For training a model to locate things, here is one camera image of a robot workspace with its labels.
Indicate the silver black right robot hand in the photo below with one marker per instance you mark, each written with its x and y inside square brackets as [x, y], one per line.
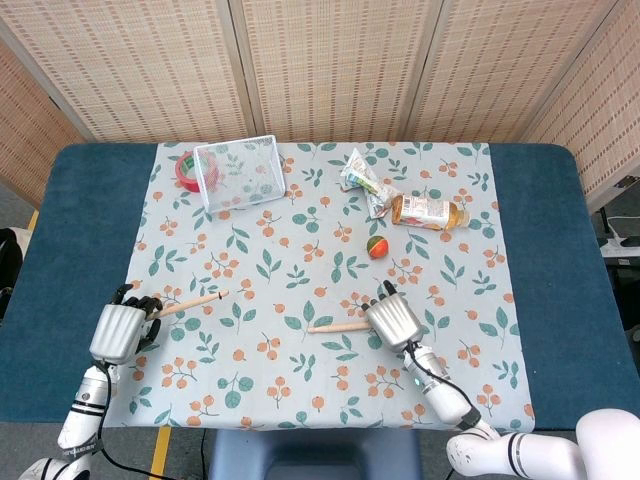
[395, 322]

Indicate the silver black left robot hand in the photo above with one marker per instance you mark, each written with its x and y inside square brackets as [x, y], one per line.
[117, 332]

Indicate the wooden stick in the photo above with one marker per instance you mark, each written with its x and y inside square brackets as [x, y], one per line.
[195, 302]
[340, 327]

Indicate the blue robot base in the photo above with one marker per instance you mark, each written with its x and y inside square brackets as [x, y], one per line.
[310, 455]

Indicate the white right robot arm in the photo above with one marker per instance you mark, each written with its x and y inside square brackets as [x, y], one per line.
[450, 395]

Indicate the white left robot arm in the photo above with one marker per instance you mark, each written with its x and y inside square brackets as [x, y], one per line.
[82, 415]

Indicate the orange and green ball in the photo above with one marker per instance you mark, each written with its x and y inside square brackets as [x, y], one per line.
[378, 248]

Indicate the leaf and berry print tablecloth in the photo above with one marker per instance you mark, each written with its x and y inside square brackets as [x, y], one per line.
[300, 260]

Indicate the teal table cover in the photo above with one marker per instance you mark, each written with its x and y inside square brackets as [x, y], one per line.
[75, 225]

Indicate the plastic juice bottle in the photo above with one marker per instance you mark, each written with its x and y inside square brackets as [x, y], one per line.
[425, 210]

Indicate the black bag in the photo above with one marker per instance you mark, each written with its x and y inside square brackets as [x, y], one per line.
[10, 260]

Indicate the crumpled snack bag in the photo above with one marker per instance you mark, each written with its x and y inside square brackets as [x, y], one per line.
[372, 187]

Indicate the red tape roll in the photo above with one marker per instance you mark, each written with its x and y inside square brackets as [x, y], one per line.
[182, 175]

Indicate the woven folding screen panel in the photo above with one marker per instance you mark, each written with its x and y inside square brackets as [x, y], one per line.
[600, 125]
[30, 140]
[510, 65]
[140, 65]
[330, 65]

